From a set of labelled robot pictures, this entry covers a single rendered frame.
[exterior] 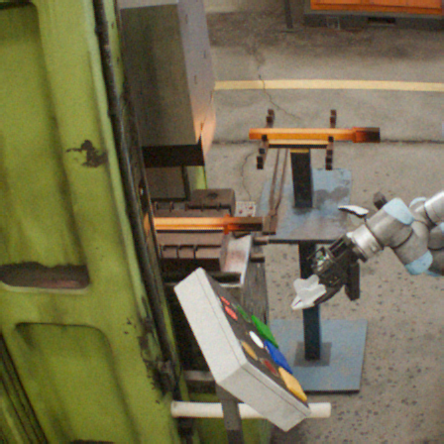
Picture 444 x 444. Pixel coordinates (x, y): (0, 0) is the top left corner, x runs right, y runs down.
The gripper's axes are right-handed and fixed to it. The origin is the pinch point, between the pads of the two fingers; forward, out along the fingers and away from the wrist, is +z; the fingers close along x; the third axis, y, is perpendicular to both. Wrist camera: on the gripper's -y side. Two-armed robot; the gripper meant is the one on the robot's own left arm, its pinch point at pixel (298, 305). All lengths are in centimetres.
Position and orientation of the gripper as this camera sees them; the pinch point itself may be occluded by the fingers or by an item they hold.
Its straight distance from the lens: 226.7
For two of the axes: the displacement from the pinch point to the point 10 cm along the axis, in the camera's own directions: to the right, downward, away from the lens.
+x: 2.9, 5.4, -7.9
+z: -7.7, 6.3, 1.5
